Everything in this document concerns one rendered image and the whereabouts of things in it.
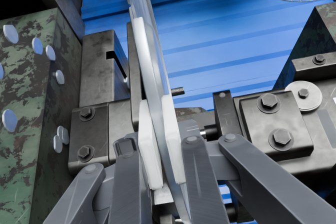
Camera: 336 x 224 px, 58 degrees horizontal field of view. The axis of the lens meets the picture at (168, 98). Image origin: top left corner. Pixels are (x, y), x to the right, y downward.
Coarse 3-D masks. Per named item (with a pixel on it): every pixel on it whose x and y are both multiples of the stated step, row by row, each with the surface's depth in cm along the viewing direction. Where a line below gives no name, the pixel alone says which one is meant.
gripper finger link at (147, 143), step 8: (144, 104) 21; (144, 112) 20; (144, 120) 18; (144, 128) 17; (152, 128) 18; (144, 136) 16; (152, 136) 17; (144, 144) 16; (152, 144) 16; (144, 152) 16; (152, 152) 16; (144, 160) 16; (152, 160) 16; (160, 160) 19; (152, 168) 16; (160, 168) 17; (152, 176) 16; (160, 176) 16; (152, 184) 16; (160, 184) 16
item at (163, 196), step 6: (162, 186) 49; (156, 192) 48; (162, 192) 48; (168, 192) 48; (156, 198) 48; (162, 198) 48; (168, 198) 48; (156, 204) 47; (162, 204) 48; (168, 204) 48; (174, 204) 49; (162, 210) 51; (168, 210) 52; (174, 210) 52
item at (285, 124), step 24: (240, 96) 51; (264, 96) 45; (288, 96) 46; (312, 96) 47; (240, 120) 49; (264, 120) 45; (288, 120) 44; (312, 120) 46; (264, 144) 43; (288, 144) 42; (312, 144) 42; (288, 168) 43; (312, 168) 43
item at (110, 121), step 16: (128, 32) 33; (128, 48) 32; (128, 64) 30; (144, 96) 29; (80, 112) 42; (96, 112) 43; (112, 112) 42; (128, 112) 42; (80, 128) 42; (96, 128) 41; (112, 128) 41; (128, 128) 40; (80, 144) 40; (96, 144) 40; (80, 160) 39; (96, 160) 39; (112, 160) 39
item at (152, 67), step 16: (128, 0) 20; (144, 0) 38; (144, 16) 31; (144, 32) 18; (144, 48) 18; (160, 48) 46; (144, 64) 18; (160, 64) 31; (144, 80) 18; (160, 80) 27; (160, 96) 27; (160, 112) 19; (160, 128) 19; (160, 144) 19; (176, 192) 21; (176, 208) 23
